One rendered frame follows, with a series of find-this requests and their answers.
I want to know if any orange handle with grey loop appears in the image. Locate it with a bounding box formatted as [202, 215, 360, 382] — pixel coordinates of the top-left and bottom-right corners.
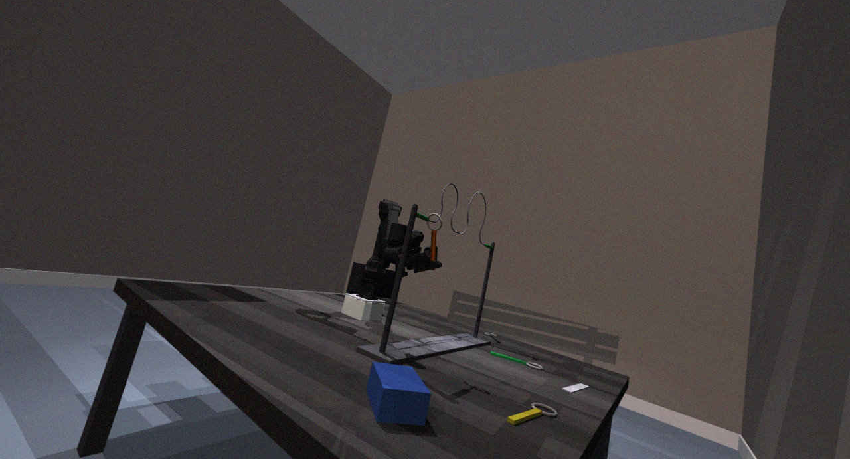
[426, 213, 442, 262]

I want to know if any blue cube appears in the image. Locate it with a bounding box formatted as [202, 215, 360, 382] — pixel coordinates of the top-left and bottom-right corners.
[367, 361, 431, 426]

